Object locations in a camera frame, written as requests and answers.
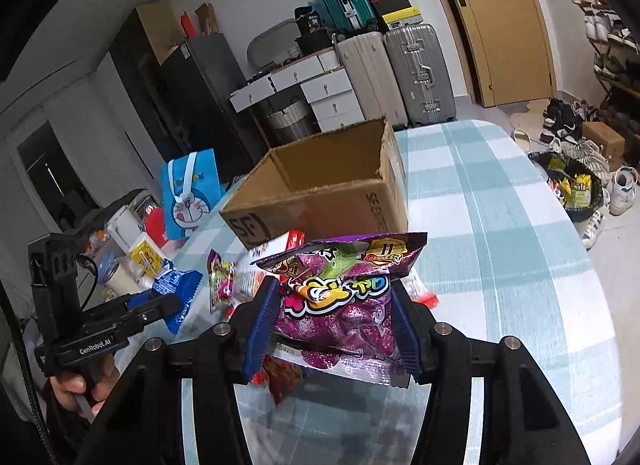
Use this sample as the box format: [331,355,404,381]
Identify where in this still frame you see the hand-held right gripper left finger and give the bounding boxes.
[75,277,281,465]

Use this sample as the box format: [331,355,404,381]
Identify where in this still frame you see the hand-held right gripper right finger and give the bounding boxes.
[390,287,593,465]

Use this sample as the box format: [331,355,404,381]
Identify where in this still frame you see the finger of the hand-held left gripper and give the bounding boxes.
[120,307,176,343]
[124,291,182,317]

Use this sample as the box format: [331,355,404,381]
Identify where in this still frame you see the blue snack packet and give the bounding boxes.
[149,267,204,336]

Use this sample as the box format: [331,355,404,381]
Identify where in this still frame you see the dark red snack packet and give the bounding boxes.
[250,355,302,406]

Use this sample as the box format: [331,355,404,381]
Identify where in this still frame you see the red and clear snack packet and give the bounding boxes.
[404,276,441,309]

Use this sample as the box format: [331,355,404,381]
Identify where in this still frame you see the white and red snack bag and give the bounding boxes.
[234,230,307,307]

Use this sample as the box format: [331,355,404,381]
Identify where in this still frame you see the purple snack bag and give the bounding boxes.
[256,232,429,389]

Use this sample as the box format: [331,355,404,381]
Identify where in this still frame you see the brown cardboard box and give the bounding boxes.
[219,116,410,251]

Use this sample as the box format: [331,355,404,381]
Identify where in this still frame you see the person's left hand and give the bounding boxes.
[47,356,121,417]

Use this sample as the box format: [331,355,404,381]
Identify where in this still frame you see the white cup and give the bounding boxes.
[102,265,146,297]

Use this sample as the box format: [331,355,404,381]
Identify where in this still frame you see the yellow snack packet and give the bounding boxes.
[129,232,166,278]

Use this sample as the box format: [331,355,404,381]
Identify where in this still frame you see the small purple snack packet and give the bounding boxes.
[207,249,239,316]

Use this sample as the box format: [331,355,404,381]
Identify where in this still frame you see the white container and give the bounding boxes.
[106,205,145,252]

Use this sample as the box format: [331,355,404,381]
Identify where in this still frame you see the blue cartoon gift bag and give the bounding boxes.
[160,148,224,241]

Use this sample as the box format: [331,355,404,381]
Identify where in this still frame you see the teal plaid tablecloth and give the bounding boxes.
[100,120,632,465]

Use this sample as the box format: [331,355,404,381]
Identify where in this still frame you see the black refrigerator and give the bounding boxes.
[160,32,257,186]

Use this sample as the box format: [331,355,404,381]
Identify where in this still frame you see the wicker basket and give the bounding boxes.
[262,96,317,146]

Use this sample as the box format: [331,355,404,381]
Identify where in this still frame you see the dark tall cabinet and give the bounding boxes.
[109,10,172,180]

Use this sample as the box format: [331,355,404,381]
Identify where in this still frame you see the black trash bin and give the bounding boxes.
[528,151,604,224]

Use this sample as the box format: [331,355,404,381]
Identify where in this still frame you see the white slipper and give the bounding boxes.
[512,128,539,152]

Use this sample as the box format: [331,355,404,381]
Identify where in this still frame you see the white drawer cabinet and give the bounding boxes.
[229,51,367,134]

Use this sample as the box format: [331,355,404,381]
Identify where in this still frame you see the beige suitcase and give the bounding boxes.
[335,31,409,129]

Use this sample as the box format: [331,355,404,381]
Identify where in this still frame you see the silver suitcase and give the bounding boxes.
[383,23,457,127]

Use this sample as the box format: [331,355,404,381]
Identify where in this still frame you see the pile of shoes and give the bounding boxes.
[539,96,640,251]

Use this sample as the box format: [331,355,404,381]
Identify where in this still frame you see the large cardboard carton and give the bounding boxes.
[135,1,182,64]

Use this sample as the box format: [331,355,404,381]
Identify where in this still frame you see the small cardboard box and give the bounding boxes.
[582,121,626,172]

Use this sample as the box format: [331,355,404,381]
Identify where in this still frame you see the grey oval tub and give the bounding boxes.
[247,19,302,72]

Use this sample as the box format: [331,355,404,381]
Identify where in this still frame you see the black boxes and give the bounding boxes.
[293,6,334,54]

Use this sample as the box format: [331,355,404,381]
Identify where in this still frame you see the wooden door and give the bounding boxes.
[424,0,557,108]

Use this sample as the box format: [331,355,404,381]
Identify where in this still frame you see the wooden shoe rack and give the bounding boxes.
[570,0,640,146]

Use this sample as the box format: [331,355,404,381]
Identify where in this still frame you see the stack of shoe boxes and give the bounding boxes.
[361,0,422,32]

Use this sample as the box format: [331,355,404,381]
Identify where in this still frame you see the rows of sneakers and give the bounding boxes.
[570,0,640,90]

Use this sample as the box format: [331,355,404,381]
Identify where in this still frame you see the black cable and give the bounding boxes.
[75,254,103,313]

